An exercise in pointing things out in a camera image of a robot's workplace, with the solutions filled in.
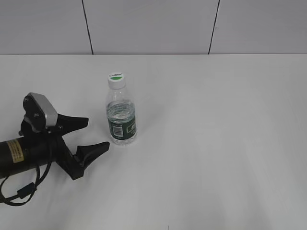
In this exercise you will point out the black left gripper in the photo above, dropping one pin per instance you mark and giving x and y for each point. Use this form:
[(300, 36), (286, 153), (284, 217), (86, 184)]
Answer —
[(49, 146)]

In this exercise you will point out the clear plastic water bottle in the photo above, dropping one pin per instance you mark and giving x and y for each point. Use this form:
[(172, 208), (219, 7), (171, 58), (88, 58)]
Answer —
[(121, 116)]

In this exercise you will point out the white green bottle cap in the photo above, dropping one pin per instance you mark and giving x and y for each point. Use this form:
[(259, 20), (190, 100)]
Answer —
[(116, 80)]

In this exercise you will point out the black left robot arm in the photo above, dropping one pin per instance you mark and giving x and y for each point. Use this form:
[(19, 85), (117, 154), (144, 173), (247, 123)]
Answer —
[(12, 159)]

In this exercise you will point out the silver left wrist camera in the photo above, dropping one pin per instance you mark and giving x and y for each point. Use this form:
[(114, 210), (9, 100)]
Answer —
[(39, 112)]

